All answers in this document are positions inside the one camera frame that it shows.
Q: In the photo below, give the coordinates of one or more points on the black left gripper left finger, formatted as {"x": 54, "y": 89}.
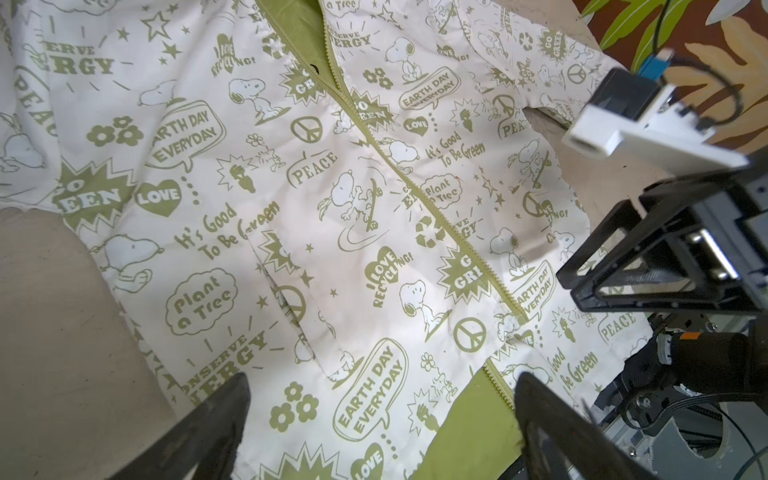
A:
{"x": 204, "y": 444}

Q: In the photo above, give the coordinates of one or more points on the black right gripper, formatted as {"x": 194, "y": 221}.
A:
{"x": 711, "y": 255}

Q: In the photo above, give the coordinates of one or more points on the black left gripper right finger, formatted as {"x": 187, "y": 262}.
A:
{"x": 557, "y": 438}

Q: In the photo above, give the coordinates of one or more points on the white green printed jacket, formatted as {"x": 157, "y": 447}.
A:
{"x": 342, "y": 200}

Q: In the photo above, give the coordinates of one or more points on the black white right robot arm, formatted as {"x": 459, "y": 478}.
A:
{"x": 691, "y": 358}

